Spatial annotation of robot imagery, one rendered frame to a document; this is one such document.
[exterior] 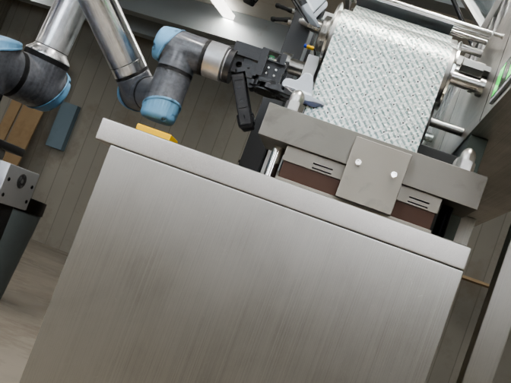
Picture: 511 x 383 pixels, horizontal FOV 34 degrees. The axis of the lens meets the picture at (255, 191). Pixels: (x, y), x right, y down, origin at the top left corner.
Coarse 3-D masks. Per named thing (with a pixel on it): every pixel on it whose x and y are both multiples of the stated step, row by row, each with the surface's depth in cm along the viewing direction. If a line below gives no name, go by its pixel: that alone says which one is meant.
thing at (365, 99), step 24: (336, 72) 170; (360, 72) 169; (384, 72) 169; (312, 96) 169; (336, 96) 169; (360, 96) 169; (384, 96) 168; (408, 96) 168; (432, 96) 167; (336, 120) 168; (360, 120) 168; (384, 120) 168; (408, 120) 167; (408, 144) 167
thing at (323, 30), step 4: (324, 20) 174; (328, 20) 175; (324, 24) 174; (328, 24) 174; (320, 28) 174; (324, 28) 174; (320, 32) 174; (324, 32) 173; (320, 36) 174; (324, 36) 174; (316, 40) 174; (320, 40) 174; (316, 44) 175; (320, 44) 175; (316, 48) 176; (320, 48) 175
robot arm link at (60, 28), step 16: (64, 0) 205; (48, 16) 207; (64, 16) 205; (80, 16) 207; (48, 32) 205; (64, 32) 206; (32, 48) 204; (48, 48) 205; (64, 48) 207; (32, 64) 202; (48, 64) 204; (64, 64) 207; (32, 80) 202; (48, 80) 205; (64, 80) 210; (16, 96) 203; (32, 96) 204; (48, 96) 207; (64, 96) 210
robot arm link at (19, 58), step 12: (0, 36) 195; (0, 48) 194; (12, 48) 196; (0, 60) 195; (12, 60) 197; (24, 60) 201; (0, 72) 196; (12, 72) 198; (24, 72) 200; (0, 84) 196; (12, 84) 200
